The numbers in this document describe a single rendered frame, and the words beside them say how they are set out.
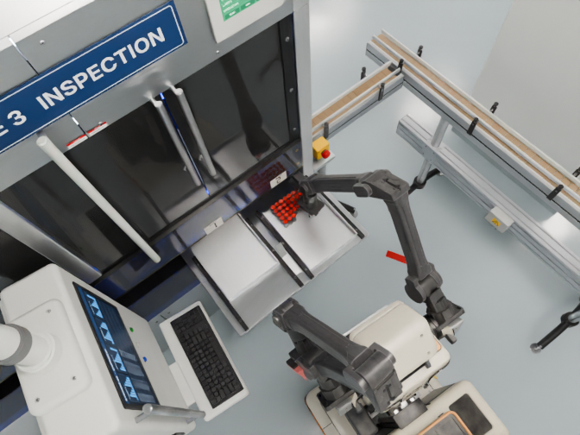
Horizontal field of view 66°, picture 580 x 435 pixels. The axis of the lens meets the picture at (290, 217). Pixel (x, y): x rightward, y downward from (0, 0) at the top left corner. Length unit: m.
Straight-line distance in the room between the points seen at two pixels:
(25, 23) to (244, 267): 1.24
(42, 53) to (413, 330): 1.12
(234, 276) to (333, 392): 0.71
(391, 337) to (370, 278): 1.51
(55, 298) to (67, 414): 0.30
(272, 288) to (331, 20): 2.73
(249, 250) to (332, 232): 0.37
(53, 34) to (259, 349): 2.10
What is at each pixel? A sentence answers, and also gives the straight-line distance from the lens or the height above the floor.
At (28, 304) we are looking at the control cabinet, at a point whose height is 1.55.
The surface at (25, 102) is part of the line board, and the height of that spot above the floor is 1.98.
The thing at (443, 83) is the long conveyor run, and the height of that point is 0.93.
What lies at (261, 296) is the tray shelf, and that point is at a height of 0.88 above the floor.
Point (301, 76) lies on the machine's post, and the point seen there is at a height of 1.54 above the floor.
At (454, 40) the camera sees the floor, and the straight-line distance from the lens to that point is 4.03.
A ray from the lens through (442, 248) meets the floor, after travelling 2.98.
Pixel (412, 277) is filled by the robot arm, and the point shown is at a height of 1.29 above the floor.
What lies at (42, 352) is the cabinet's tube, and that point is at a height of 1.64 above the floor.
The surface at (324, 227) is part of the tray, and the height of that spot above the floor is 0.88.
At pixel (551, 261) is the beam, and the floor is 0.49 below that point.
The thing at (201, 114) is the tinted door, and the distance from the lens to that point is 1.38.
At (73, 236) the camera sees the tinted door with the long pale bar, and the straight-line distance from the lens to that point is 1.49.
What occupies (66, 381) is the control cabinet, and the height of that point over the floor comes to 1.58.
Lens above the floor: 2.68
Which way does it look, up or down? 65 degrees down
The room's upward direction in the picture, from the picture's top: 8 degrees counter-clockwise
